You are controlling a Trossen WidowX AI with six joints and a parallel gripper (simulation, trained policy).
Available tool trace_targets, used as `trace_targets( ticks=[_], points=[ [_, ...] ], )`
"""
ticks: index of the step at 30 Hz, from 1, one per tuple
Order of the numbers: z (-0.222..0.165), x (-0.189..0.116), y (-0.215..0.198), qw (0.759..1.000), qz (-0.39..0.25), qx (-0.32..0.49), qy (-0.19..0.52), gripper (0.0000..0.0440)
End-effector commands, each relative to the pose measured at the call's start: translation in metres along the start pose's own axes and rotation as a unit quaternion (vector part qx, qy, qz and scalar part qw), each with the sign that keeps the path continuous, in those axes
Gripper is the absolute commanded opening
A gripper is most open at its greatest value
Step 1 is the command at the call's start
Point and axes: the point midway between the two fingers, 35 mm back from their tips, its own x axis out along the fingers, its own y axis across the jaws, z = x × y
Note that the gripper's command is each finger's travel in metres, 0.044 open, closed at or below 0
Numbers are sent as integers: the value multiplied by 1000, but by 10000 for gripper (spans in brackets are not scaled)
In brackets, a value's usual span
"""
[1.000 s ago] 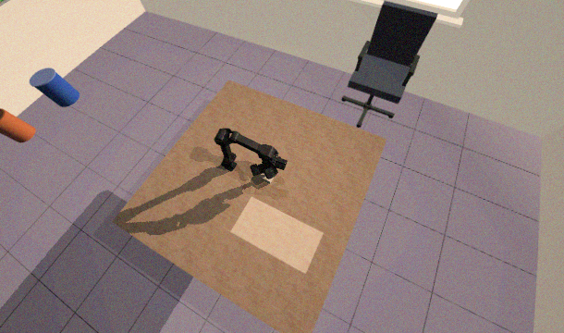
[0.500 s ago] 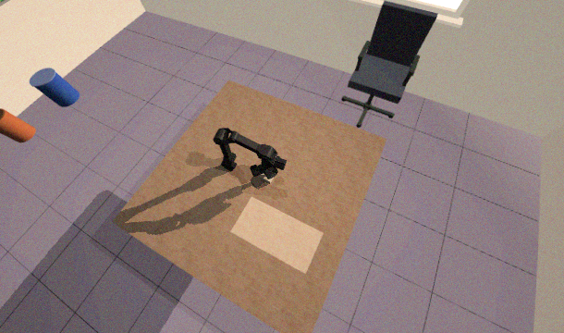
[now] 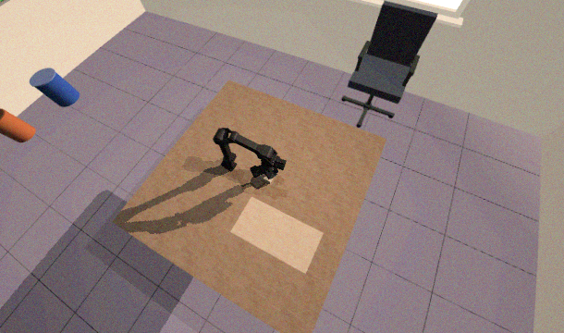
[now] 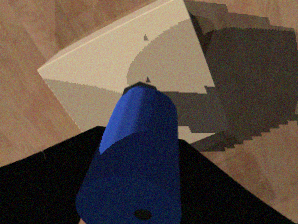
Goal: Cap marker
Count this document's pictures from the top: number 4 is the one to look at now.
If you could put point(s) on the beige block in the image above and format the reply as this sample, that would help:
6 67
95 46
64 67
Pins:
155 46

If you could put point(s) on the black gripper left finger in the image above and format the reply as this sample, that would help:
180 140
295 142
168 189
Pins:
42 189

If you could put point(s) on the dark blue cylinder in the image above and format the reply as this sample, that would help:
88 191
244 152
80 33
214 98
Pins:
136 165

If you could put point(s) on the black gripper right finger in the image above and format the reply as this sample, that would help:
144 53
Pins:
209 196

